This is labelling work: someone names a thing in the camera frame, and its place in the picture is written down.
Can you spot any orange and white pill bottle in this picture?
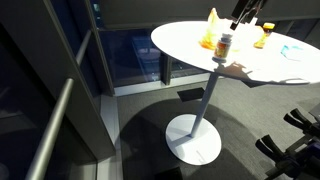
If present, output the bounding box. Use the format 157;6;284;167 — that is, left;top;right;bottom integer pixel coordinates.
213;33;233;62

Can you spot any white table pedestal base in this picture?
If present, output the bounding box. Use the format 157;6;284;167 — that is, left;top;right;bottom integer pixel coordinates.
165;73;222;165

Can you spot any blue and white packet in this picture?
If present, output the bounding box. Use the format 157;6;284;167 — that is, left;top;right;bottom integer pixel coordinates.
281;45;304;61

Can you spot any yellow capped dark bottle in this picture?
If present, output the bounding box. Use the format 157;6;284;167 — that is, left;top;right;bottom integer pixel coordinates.
254;22;275;49

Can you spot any black floor plate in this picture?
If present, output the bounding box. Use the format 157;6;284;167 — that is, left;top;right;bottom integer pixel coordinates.
177;87;204;102

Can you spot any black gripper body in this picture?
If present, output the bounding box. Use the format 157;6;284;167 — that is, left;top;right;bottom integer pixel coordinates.
231;0;268;19

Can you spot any orange plastic bag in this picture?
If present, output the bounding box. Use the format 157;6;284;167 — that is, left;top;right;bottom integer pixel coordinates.
198;7;264;52

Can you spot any metal handrail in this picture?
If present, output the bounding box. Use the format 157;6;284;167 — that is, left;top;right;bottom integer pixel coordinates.
25;29;93;180

